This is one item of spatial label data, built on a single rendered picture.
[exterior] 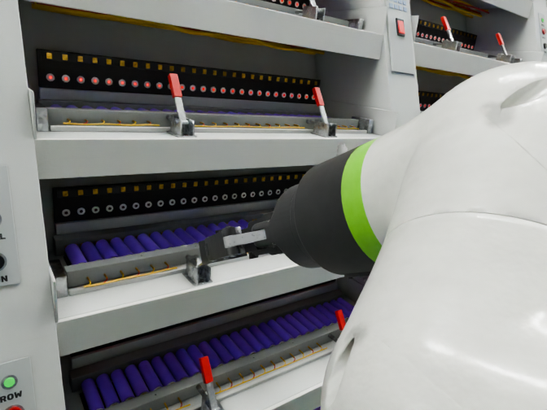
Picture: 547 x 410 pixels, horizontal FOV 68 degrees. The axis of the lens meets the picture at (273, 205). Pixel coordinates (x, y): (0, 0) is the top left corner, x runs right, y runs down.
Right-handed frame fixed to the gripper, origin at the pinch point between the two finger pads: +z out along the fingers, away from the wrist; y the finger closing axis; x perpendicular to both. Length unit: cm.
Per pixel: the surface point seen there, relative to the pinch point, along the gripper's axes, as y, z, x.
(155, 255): -4.5, 11.6, 1.2
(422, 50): 55, 1, 34
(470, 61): 75, 1, 34
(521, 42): 112, 2, 45
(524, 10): 109, -2, 52
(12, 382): -22.5, 6.7, -9.4
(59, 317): -17.6, 7.2, -4.1
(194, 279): -1.0, 7.4, -3.2
